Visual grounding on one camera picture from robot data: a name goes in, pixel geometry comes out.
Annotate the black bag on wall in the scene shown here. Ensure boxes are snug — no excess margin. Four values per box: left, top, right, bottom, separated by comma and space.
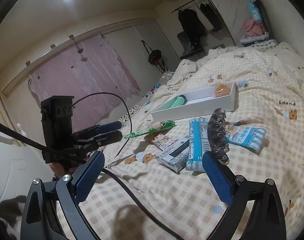
141, 40, 168, 73

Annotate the brown cartoon snack bar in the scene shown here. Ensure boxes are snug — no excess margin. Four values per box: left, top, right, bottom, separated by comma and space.
144, 132, 176, 151

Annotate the grey white biscuit pack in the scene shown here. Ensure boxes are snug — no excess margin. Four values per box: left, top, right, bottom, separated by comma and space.
155, 135, 189, 174

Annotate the white shallow cardboard box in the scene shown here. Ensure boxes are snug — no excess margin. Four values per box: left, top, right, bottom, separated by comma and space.
151, 82, 236, 122

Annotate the person's left hand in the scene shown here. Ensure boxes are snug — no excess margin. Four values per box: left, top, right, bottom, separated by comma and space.
49, 163, 81, 179

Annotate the pink clothes pile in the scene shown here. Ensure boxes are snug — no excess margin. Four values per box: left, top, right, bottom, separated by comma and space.
243, 19, 265, 37

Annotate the pink lace curtain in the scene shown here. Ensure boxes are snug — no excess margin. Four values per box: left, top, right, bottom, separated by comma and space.
29, 35, 140, 132

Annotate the packaged bread bun yellow label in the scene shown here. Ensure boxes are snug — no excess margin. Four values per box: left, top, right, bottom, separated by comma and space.
215, 83, 230, 98

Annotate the blue white striped snack pack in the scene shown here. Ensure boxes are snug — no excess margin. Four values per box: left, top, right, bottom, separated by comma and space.
186, 118, 211, 172

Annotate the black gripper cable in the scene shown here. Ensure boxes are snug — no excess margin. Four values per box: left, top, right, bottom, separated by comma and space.
73, 92, 185, 240

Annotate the cream checkered bear duvet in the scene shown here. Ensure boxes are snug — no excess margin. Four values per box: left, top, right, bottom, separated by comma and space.
79, 42, 304, 239

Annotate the white bed footboard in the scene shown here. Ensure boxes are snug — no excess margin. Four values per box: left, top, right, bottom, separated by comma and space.
0, 123, 25, 146

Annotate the green wrapper snack stick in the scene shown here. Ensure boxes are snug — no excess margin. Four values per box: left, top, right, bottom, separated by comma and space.
123, 121, 176, 139

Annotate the black chair with clothes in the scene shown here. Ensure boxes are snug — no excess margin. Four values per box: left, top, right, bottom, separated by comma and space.
177, 31, 205, 60

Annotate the black hanging coat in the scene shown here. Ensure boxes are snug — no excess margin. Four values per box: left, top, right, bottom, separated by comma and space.
178, 9, 207, 47

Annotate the blue cartoon snack pack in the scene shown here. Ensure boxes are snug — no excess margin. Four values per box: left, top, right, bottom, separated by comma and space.
225, 125, 266, 152

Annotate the black clothes rail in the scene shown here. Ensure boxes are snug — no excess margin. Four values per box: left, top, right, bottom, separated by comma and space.
172, 0, 203, 13

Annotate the green tube black cap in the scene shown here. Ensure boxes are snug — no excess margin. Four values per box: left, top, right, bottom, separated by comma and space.
157, 95, 188, 111

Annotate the dark tortoiseshell hair claw clip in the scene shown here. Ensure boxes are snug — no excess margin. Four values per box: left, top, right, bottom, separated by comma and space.
207, 108, 229, 165

